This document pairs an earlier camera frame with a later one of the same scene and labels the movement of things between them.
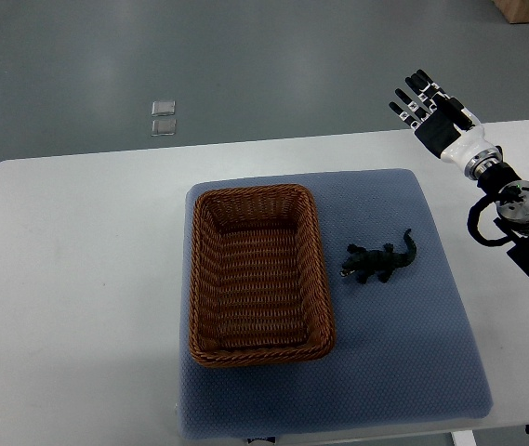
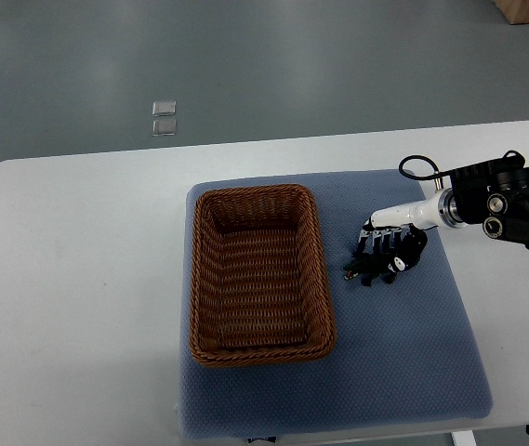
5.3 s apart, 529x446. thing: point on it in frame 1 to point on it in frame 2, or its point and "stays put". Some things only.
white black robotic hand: [448, 129] to [399, 233]
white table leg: [464, 438] stays put
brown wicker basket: [259, 290] stays put
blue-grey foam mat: [402, 350] stays put
